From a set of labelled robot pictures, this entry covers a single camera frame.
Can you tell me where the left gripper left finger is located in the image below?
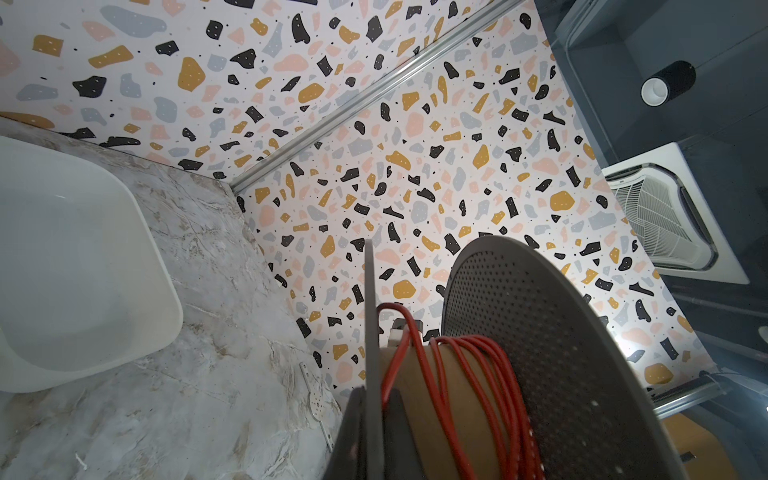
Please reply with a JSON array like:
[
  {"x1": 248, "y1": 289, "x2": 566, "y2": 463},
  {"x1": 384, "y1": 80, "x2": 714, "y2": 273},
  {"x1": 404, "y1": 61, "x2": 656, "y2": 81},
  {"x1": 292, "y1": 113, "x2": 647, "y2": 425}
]
[{"x1": 322, "y1": 387, "x2": 364, "y2": 480}]

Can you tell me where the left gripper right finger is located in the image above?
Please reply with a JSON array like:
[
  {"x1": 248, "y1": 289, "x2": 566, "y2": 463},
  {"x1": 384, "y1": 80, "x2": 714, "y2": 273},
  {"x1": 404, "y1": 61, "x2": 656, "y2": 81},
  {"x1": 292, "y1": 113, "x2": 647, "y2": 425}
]
[{"x1": 383, "y1": 389, "x2": 427, "y2": 480}]

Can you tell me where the red cable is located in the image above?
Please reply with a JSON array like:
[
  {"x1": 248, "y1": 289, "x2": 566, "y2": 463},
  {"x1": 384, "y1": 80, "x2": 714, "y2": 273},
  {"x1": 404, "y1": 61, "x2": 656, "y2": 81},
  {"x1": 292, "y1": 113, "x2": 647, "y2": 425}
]
[{"x1": 374, "y1": 302, "x2": 546, "y2": 480}]

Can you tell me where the black cable spool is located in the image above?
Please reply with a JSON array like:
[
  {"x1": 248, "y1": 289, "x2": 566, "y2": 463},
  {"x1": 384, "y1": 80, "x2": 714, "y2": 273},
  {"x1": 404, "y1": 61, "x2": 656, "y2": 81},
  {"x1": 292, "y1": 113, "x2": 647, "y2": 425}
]
[{"x1": 357, "y1": 236, "x2": 685, "y2": 479}]

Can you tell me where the white plastic bin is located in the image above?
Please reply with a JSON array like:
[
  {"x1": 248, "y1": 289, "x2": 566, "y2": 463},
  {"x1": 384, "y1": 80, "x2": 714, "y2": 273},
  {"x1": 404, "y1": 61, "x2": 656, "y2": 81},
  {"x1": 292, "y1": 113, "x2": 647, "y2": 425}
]
[{"x1": 1, "y1": 138, "x2": 183, "y2": 393}]

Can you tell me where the white ceiling air vent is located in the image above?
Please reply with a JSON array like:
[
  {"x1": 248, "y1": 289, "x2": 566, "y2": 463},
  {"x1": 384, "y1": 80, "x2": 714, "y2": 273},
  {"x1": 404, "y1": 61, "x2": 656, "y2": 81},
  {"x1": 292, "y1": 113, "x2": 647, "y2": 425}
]
[{"x1": 602, "y1": 142, "x2": 750, "y2": 285}]

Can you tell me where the black ceiling spotlight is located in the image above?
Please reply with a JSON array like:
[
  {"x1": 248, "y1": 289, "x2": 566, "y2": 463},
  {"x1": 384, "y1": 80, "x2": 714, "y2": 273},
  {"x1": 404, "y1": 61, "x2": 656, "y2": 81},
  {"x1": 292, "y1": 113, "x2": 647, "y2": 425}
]
[{"x1": 641, "y1": 60, "x2": 696, "y2": 107}]

